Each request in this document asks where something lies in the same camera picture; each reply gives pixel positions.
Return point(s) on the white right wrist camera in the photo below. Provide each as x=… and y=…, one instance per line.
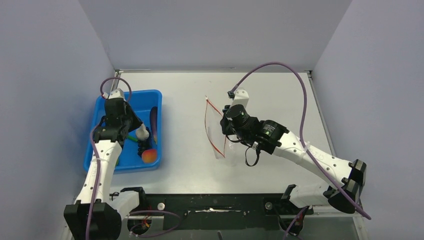
x=239, y=97

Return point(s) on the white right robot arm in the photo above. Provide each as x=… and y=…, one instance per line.
x=343, y=180

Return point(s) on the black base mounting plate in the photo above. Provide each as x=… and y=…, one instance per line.
x=267, y=211

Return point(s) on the clear zip top bag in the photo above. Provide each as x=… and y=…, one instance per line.
x=226, y=152

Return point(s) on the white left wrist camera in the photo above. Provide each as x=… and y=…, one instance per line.
x=115, y=94

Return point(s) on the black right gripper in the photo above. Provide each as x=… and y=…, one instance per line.
x=226, y=130

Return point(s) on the black toy grape bunch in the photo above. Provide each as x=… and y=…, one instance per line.
x=143, y=145

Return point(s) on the green toy chili pepper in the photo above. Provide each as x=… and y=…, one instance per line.
x=131, y=138

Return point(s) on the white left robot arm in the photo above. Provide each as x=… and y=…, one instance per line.
x=92, y=215

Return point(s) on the purple toy eggplant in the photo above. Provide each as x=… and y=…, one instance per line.
x=153, y=118

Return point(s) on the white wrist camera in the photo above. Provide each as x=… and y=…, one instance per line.
x=115, y=94
x=239, y=97

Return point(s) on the red yellow toy peach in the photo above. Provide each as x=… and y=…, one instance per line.
x=149, y=156

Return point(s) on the white toy garlic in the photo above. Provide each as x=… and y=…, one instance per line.
x=142, y=133

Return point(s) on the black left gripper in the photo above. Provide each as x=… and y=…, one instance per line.
x=137, y=122

